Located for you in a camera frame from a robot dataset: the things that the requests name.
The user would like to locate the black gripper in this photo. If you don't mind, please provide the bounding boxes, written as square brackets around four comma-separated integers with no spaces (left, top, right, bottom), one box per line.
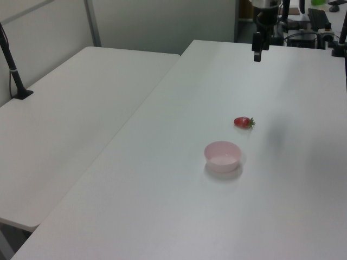
[252,6,279,63]

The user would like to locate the red strawberry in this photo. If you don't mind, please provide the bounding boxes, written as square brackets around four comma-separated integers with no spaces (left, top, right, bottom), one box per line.
[233,116,256,130]

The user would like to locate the pink plastic bowl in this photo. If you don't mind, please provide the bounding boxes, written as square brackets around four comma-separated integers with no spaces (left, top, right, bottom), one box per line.
[203,140,242,174]

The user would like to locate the black electronics box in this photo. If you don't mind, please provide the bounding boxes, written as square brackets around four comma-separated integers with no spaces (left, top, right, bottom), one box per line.
[284,28,326,50]

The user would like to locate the black keyboard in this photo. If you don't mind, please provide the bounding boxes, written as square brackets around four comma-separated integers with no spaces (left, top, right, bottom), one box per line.
[307,8,333,31]

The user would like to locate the black monitor stand base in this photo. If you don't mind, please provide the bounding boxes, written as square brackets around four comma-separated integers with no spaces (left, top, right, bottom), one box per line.
[327,0,341,13]

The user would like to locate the white side table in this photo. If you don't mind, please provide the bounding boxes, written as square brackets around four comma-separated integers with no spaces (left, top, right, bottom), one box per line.
[0,45,181,232]

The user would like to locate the black clamped camera pole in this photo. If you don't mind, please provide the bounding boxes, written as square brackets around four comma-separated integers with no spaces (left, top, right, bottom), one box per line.
[330,15,347,58]

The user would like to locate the grey partition post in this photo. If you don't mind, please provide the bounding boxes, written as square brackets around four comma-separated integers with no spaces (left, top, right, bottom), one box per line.
[83,0,102,48]

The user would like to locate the black camera pole with base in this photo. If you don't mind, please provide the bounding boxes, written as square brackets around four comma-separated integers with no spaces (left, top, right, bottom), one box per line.
[0,21,35,101]

